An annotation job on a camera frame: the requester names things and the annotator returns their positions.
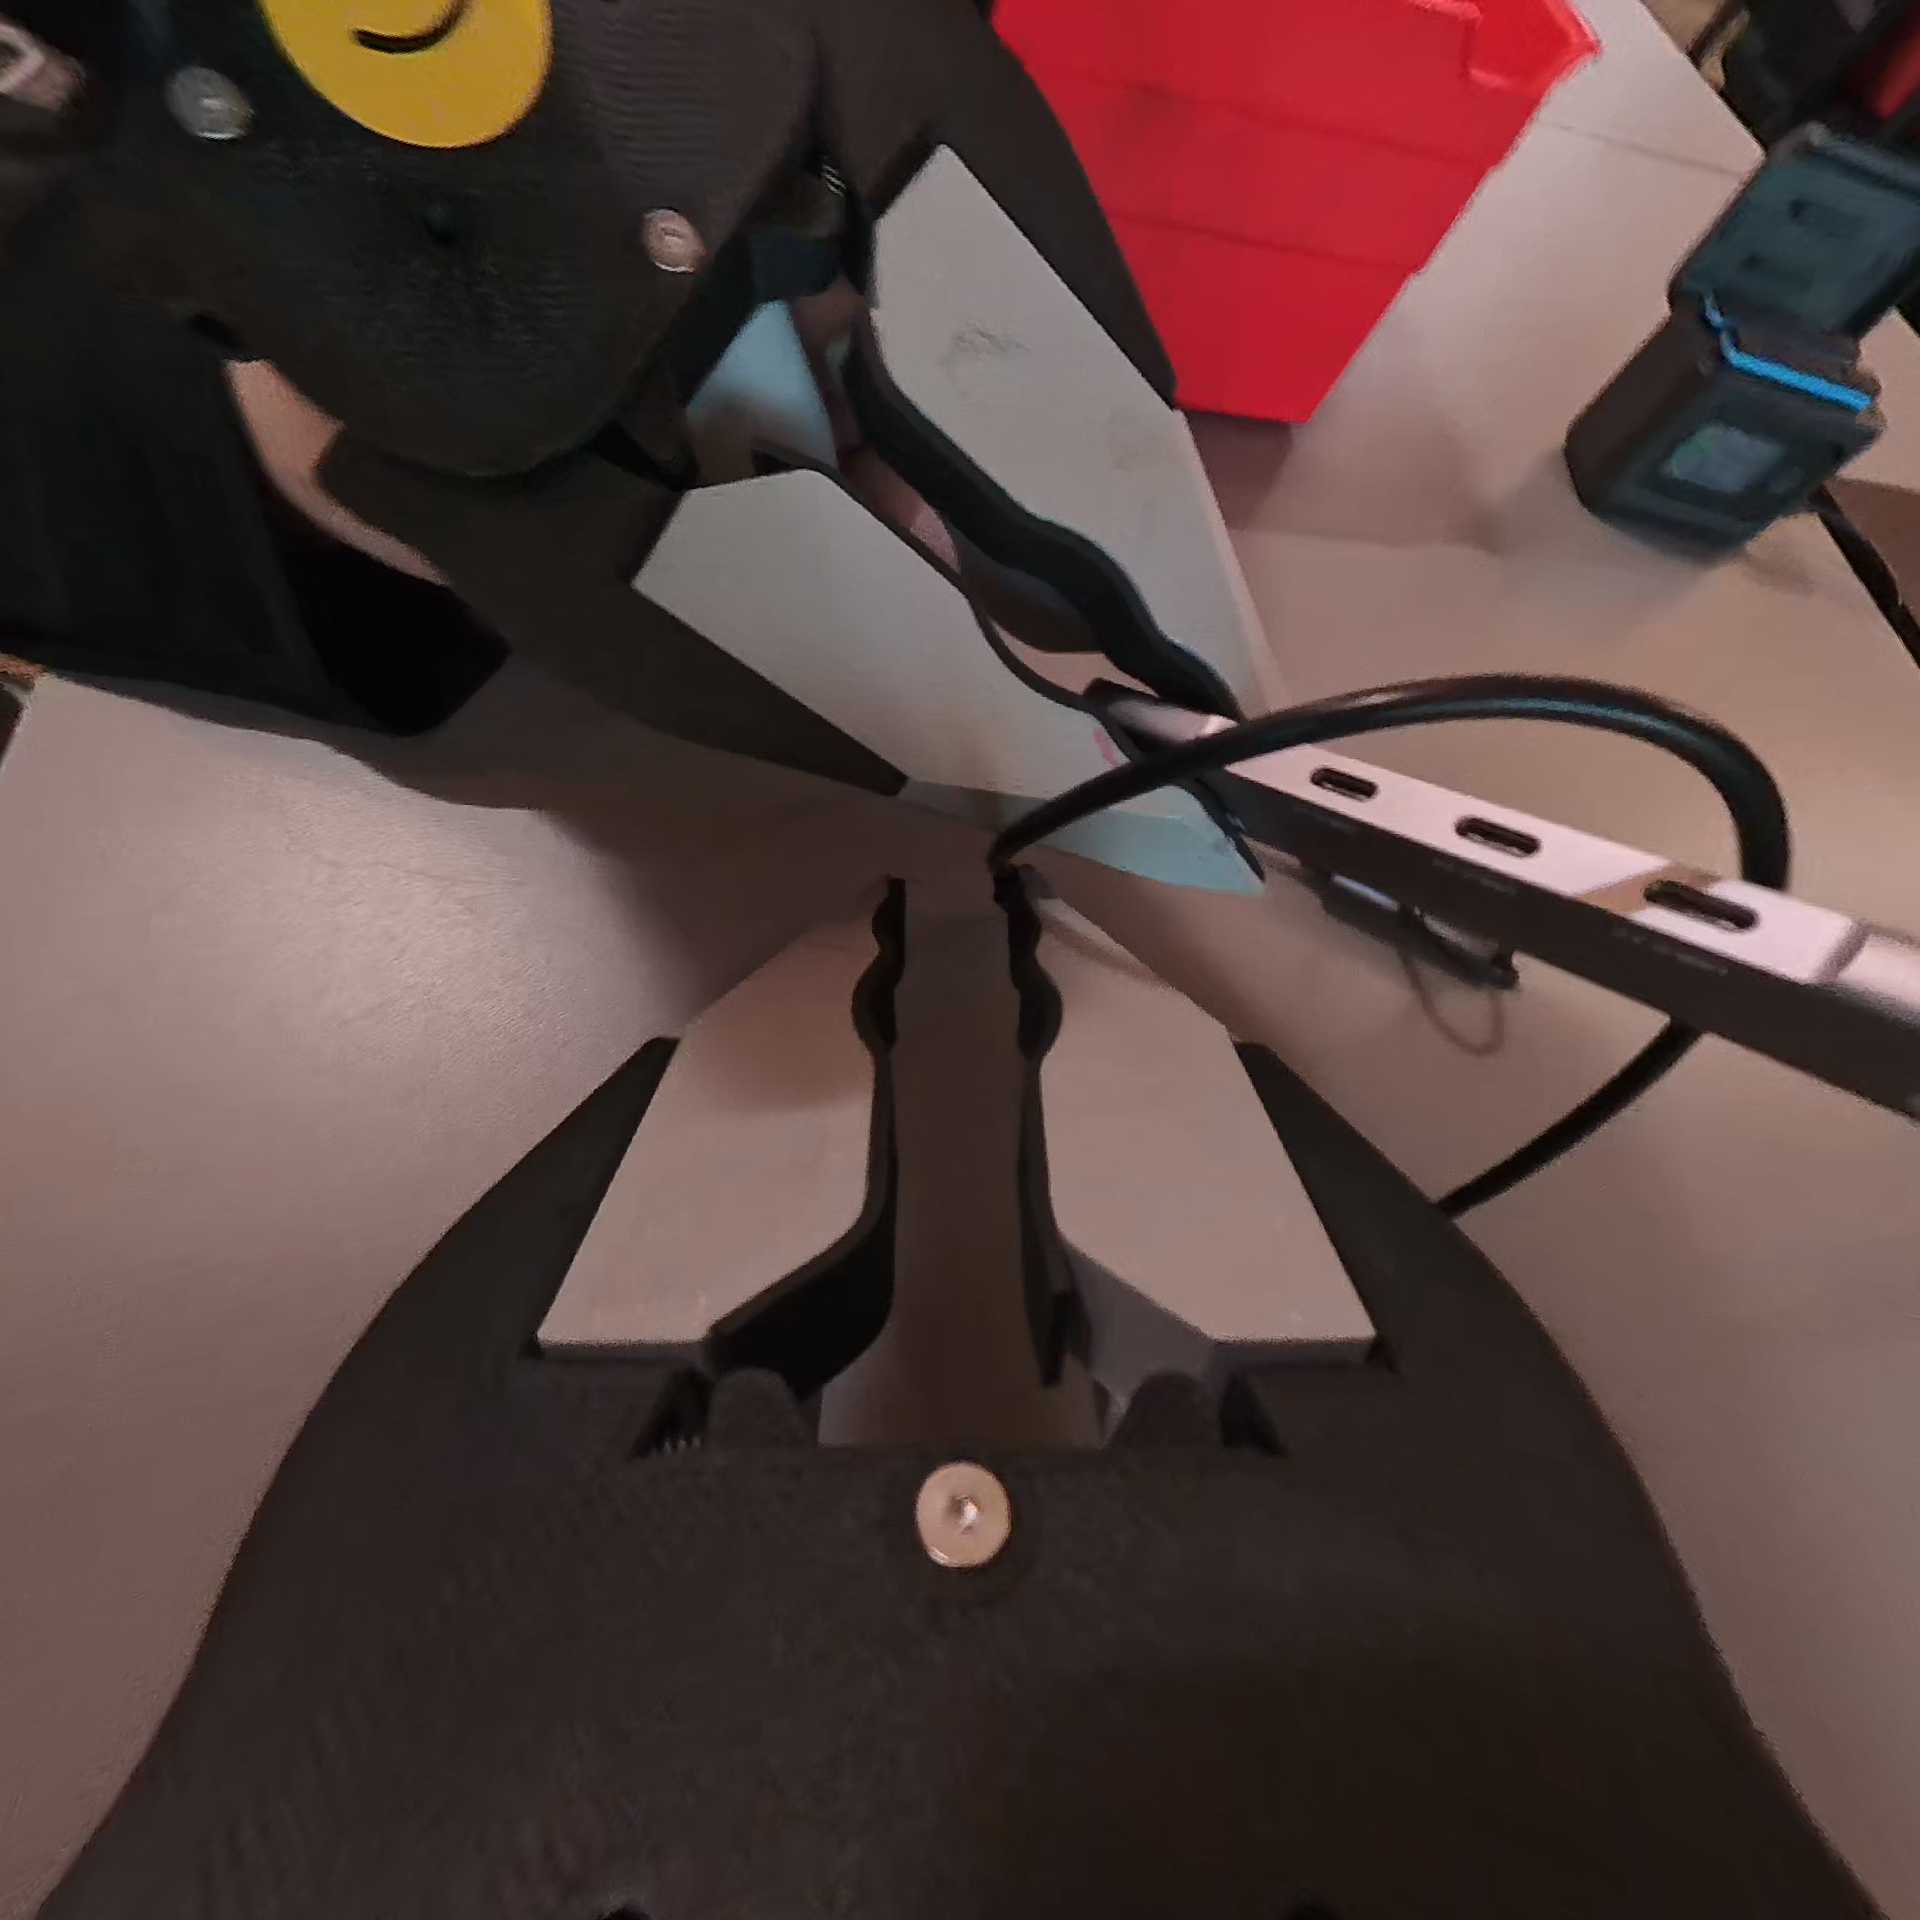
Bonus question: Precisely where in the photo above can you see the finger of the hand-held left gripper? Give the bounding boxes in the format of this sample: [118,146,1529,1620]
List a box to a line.
[632,304,1265,902]
[849,149,1280,721]

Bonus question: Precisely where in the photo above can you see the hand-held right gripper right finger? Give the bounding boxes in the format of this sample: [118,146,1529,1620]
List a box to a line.
[992,867,1379,1397]

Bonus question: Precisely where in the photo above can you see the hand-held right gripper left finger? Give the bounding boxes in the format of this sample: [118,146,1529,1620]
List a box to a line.
[537,878,907,1405]

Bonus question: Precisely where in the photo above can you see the red plastic bin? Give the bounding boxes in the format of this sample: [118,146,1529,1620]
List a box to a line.
[992,0,1602,430]

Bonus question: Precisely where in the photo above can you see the black hub cable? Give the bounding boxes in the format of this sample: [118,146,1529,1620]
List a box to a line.
[944,526,1521,1052]

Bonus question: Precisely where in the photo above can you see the black usb-c cable blue plugs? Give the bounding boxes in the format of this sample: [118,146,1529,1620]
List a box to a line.
[987,676,1789,1217]

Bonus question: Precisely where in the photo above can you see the person's left forearm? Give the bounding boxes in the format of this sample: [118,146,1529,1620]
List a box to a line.
[0,346,513,737]

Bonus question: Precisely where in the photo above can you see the dark battery charger case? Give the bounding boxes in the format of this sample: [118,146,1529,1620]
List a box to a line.
[1565,123,1920,564]

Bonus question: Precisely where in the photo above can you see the thin charger cable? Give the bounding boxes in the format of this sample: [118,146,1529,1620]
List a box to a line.
[1811,484,1920,669]

